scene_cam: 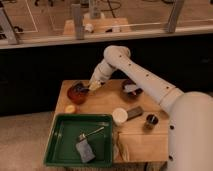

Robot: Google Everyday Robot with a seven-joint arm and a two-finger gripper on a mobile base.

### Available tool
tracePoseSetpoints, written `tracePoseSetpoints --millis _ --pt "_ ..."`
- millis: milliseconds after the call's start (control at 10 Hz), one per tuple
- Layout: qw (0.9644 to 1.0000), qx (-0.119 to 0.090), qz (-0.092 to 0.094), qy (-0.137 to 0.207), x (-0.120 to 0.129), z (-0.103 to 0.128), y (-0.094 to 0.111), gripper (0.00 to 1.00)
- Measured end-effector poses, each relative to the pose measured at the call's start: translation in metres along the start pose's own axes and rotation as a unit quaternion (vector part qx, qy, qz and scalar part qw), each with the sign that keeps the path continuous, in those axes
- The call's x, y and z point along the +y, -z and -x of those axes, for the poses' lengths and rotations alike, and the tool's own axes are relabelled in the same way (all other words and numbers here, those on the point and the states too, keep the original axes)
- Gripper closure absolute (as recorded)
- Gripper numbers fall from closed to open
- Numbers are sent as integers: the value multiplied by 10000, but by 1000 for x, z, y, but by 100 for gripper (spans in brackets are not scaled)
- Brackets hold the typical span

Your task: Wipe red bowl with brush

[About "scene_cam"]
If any grey rectangular block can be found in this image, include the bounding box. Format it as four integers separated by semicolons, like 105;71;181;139
127;106;143;120

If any green plastic tray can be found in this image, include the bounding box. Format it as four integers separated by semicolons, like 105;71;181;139
44;114;113;167

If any red bowl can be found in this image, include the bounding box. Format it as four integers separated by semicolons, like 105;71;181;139
67;82;89;105

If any white cup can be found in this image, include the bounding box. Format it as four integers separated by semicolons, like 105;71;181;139
112;108;128;126

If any grey sponge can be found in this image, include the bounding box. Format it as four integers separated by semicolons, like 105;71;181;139
76;139;95;163

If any background wooden table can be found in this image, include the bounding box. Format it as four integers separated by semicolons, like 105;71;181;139
63;18;131;35

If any small dark metal cup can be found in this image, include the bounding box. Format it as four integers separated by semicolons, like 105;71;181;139
145;114;159;130

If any small yellow round object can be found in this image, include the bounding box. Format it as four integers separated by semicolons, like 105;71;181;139
65;105;77;114

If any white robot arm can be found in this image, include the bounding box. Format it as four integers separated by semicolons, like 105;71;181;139
89;45;213;171

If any wooden spatula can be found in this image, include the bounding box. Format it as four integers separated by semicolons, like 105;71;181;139
116;135;130;162

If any yellow brush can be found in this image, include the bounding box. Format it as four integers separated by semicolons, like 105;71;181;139
88;81;101;91

